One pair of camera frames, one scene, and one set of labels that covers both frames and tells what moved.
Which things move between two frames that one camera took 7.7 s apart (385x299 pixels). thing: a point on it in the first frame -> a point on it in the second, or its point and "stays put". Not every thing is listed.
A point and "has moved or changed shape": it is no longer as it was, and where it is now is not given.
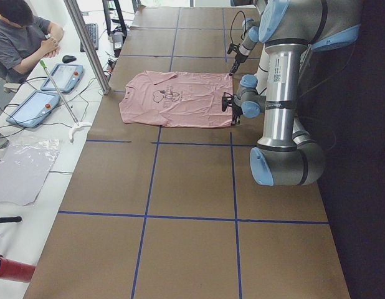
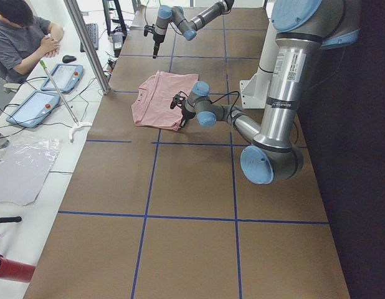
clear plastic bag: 19,175 stays put
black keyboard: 93,31 stays put
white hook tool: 76,126 stays put
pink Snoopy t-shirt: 164,99 has moved or changed shape
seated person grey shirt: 19,38 stays put
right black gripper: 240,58 -> 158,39
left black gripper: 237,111 -> 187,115
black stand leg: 5,219 stays put
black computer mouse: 67,58 stays put
